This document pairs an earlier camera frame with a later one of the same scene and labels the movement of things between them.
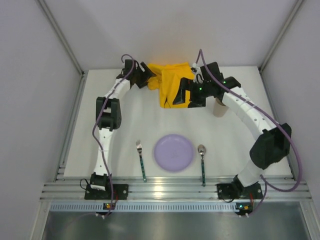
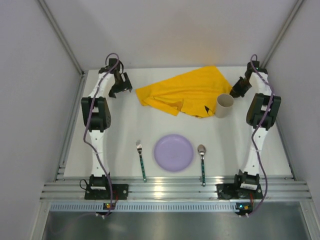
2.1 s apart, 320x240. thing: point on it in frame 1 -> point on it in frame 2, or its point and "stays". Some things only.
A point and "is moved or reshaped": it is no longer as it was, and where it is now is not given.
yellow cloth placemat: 167,79 is moved or reshaped
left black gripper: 143,75 -> 122,83
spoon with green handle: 201,149 stays
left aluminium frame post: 62,37 stays
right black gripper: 191,91 -> 240,86
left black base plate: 120,191 stays
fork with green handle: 139,148 stays
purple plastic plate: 173,152 stays
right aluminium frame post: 285,26 stays
